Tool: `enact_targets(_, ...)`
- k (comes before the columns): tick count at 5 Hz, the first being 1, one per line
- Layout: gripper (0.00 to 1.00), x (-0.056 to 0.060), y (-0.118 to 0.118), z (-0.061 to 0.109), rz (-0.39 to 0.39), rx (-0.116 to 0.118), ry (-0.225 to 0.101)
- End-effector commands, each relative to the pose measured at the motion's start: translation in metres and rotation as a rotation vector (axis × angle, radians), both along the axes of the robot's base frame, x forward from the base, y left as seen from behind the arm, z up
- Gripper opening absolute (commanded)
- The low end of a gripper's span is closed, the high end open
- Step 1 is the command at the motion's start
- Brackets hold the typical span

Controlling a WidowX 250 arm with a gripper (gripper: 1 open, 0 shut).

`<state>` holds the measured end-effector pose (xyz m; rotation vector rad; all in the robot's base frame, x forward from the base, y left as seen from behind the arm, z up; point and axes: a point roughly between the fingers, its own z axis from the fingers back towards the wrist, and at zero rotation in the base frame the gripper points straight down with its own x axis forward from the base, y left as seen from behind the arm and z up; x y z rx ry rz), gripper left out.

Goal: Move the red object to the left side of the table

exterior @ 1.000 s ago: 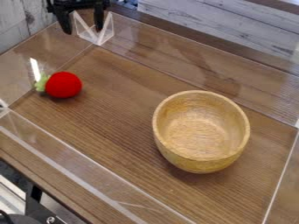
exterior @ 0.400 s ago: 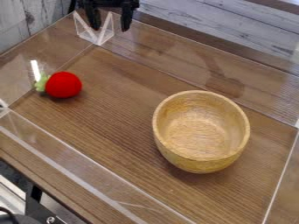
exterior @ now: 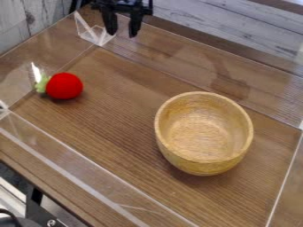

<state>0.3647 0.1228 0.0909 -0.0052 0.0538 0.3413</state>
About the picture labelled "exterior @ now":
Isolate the clear acrylic tray enclosure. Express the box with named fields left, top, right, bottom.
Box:
left=0, top=18, right=303, bottom=227

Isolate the black cable under table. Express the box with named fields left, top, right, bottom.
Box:
left=0, top=207, right=22, bottom=227

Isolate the light wooden bowl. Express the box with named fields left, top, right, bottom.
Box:
left=154, top=91, right=254, bottom=176

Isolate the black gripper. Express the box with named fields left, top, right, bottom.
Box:
left=91, top=0, right=154, bottom=38

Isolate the black table leg bracket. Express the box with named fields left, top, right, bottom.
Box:
left=26, top=186, right=67, bottom=227

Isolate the red felt strawberry toy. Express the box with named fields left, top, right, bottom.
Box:
left=35, top=72, right=85, bottom=100

